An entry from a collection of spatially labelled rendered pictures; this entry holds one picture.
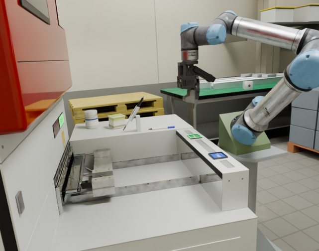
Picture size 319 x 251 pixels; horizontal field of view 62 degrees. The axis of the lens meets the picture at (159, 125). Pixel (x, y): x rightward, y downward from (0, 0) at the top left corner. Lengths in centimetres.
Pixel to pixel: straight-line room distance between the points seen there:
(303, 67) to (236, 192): 46
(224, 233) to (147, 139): 64
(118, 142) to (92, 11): 307
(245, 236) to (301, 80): 54
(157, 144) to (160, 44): 318
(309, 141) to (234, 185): 288
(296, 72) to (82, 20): 351
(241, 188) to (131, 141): 63
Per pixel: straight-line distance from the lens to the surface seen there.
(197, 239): 91
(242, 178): 94
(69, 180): 108
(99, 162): 126
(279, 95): 109
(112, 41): 421
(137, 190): 107
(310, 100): 367
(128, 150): 137
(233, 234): 95
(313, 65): 98
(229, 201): 96
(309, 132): 374
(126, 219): 94
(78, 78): 413
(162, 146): 139
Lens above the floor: 134
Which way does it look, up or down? 15 degrees down
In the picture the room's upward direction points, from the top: 3 degrees counter-clockwise
